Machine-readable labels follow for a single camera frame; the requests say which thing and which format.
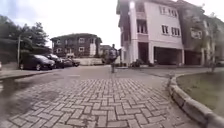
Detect person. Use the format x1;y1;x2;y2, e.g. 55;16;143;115
107;43;120;74

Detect bushes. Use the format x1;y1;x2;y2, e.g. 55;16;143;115
129;58;155;69

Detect grey brick paved road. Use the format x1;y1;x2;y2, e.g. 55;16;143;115
0;64;205;128

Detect brown multi-storey building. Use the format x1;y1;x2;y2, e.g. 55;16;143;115
49;32;103;60

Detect white multi-storey building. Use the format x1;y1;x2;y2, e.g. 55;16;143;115
115;0;186;68

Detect grey stone kerb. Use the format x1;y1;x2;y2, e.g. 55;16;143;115
167;73;224;128

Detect pale concrete parking strip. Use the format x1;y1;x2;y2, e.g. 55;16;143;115
0;67;64;81

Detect grey-brown building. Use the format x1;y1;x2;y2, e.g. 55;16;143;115
181;3;224;67

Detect pole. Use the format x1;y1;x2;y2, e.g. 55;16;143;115
16;34;21;70

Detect grass patch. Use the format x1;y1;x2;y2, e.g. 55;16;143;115
176;71;224;118

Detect row of trees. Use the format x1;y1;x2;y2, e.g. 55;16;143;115
0;14;52;64

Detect low white wall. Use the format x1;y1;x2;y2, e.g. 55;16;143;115
71;57;105;67

